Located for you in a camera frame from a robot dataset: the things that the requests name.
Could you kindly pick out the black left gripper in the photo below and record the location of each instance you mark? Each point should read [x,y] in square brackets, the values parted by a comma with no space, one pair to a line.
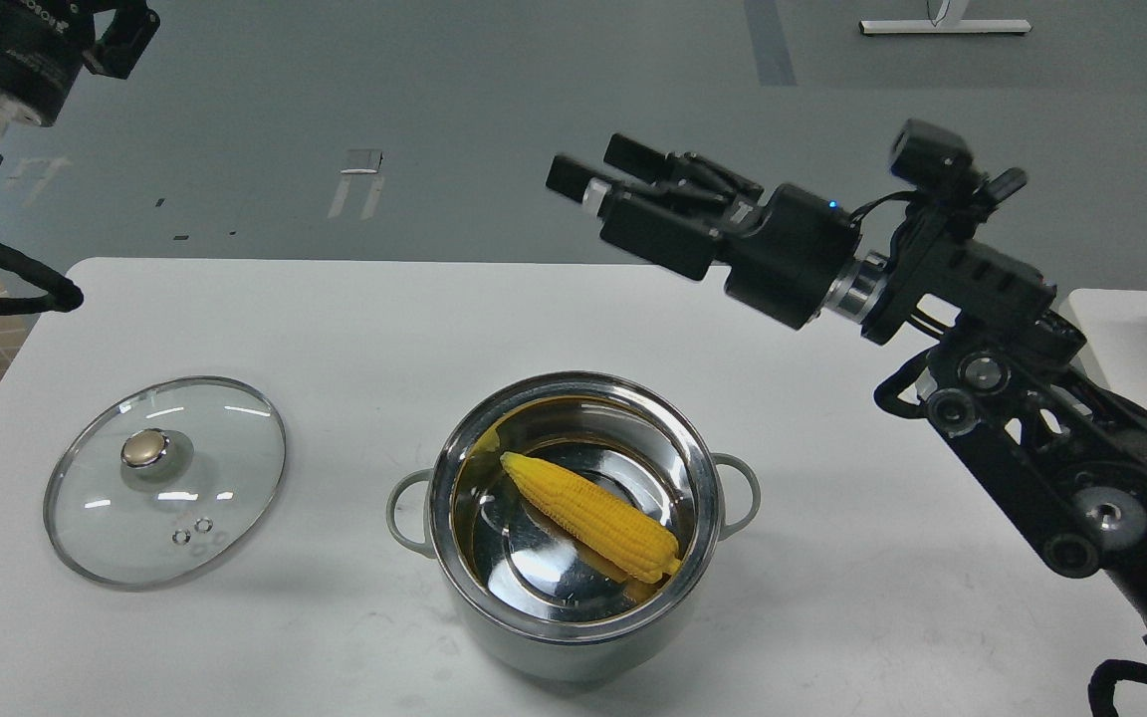
[44,45]

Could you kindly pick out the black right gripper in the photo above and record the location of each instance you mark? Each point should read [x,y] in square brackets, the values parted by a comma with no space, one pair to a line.
[664,208]

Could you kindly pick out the yellow corn cob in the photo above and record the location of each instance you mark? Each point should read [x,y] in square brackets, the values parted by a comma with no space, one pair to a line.
[624,536]

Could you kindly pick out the glass pot lid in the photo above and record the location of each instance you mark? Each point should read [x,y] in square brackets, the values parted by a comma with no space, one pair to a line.
[165,482]

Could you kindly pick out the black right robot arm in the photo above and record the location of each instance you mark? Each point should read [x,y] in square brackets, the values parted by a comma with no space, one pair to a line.
[1064,458]

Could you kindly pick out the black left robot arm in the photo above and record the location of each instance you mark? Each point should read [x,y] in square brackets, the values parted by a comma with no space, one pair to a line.
[29,287]

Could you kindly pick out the stainless steel pot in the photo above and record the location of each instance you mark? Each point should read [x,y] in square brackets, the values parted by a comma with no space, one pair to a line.
[534,597]

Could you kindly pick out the white desk base background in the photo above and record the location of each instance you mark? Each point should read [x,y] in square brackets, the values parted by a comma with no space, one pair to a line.
[948,19]

